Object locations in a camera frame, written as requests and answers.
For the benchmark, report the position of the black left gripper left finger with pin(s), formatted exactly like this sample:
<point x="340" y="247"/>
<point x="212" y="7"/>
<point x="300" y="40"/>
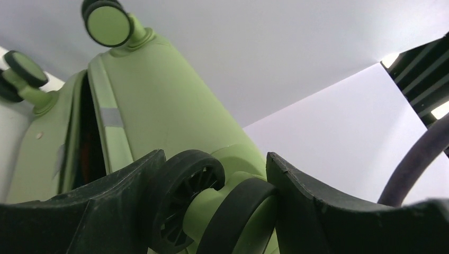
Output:
<point x="108" y="215"/>

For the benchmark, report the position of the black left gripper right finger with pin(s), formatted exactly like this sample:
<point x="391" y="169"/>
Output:
<point x="314" y="217"/>

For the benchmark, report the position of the green hard-shell suitcase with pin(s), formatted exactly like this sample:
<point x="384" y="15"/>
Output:
<point x="210" y="196"/>

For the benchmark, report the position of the dark ceiling light fixture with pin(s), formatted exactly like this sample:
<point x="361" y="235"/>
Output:
<point x="421" y="74"/>

